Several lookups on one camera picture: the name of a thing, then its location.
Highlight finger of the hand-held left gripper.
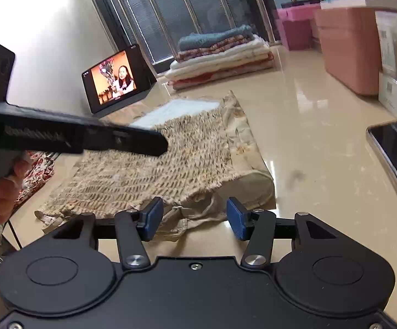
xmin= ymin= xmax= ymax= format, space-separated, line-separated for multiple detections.
xmin=82 ymin=120 xmax=170 ymax=157

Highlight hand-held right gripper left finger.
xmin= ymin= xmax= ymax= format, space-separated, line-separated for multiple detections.
xmin=52 ymin=197 xmax=165 ymax=271

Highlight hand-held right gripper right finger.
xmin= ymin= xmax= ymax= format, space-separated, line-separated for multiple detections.
xmin=226 ymin=197 xmax=333 ymax=268

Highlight black tablet folio cover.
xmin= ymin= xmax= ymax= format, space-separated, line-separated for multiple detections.
xmin=94 ymin=55 xmax=158 ymax=115

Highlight red floral garment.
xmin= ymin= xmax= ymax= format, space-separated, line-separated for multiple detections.
xmin=11 ymin=151 xmax=60 ymax=209

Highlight teal folded knit cloth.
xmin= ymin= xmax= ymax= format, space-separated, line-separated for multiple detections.
xmin=178 ymin=24 xmax=255 ymax=51

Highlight small white box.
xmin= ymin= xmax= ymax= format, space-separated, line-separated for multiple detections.
xmin=378 ymin=72 xmax=397 ymax=119

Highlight black flat box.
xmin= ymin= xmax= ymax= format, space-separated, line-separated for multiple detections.
xmin=282 ymin=1 xmax=322 ymax=8

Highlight magenta storage box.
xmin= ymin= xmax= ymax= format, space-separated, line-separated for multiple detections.
xmin=275 ymin=19 xmax=315 ymax=52
xmin=277 ymin=6 xmax=322 ymax=21

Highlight large pink storage box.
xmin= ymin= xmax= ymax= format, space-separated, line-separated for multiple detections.
xmin=315 ymin=7 xmax=384 ymax=97

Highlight maroon floral folded cloth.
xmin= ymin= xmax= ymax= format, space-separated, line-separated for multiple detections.
xmin=176 ymin=36 xmax=264 ymax=63

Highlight black tablet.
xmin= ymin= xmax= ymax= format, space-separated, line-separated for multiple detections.
xmin=82 ymin=44 xmax=144 ymax=114

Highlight beige smocked dress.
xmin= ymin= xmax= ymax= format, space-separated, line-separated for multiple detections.
xmin=35 ymin=91 xmax=276 ymax=237

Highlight red patterned folded cloth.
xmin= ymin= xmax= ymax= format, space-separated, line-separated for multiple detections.
xmin=167 ymin=60 xmax=276 ymax=91

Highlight tall white carton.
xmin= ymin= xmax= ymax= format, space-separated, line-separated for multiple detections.
xmin=375 ymin=10 xmax=397 ymax=76

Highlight cream folded cloth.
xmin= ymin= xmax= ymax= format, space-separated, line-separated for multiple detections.
xmin=166 ymin=53 xmax=274 ymax=79

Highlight window security bars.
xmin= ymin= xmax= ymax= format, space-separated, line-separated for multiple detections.
xmin=82 ymin=0 xmax=319 ymax=66

